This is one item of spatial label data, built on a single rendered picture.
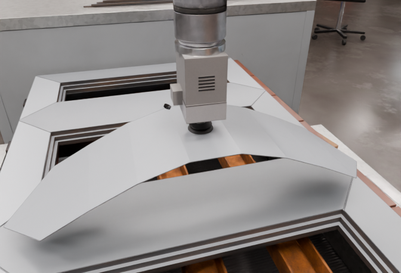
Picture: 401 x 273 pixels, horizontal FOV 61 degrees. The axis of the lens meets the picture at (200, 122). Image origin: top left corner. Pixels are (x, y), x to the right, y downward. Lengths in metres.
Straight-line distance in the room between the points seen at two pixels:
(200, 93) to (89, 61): 0.90
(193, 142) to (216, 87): 0.10
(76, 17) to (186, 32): 0.87
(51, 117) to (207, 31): 0.66
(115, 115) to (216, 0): 0.60
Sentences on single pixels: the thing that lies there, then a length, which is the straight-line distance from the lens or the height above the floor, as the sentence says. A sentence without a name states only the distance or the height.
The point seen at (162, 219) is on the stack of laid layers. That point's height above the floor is 0.85.
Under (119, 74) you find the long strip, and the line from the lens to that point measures 1.28.
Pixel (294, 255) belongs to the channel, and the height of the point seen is 0.68.
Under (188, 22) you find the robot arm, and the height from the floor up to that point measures 1.20.
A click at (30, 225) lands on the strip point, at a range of 0.61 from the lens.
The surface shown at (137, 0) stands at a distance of 1.42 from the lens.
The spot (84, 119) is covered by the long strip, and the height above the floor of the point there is 0.85.
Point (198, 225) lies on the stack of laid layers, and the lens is 0.64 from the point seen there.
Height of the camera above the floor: 1.31
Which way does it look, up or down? 30 degrees down
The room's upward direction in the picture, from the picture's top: straight up
